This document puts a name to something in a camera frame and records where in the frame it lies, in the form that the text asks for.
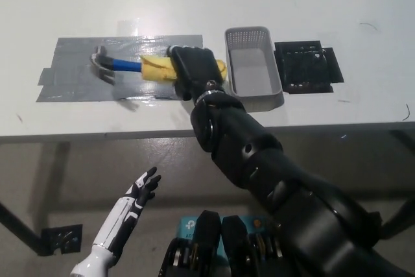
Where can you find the white and black left hand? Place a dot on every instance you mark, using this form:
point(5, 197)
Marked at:
point(129, 212)

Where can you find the black and white right hand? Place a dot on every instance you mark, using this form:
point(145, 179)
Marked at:
point(194, 66)

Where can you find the gray plastic basket container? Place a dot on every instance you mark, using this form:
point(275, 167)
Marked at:
point(253, 76)

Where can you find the black robot torso teal tops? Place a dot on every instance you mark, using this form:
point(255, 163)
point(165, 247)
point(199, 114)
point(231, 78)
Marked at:
point(210, 248)

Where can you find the black table leg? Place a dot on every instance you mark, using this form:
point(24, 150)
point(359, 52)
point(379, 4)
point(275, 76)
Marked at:
point(400, 218)
point(19, 225)

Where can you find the gray duct tape patch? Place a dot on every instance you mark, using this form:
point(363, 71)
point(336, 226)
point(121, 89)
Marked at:
point(74, 59)

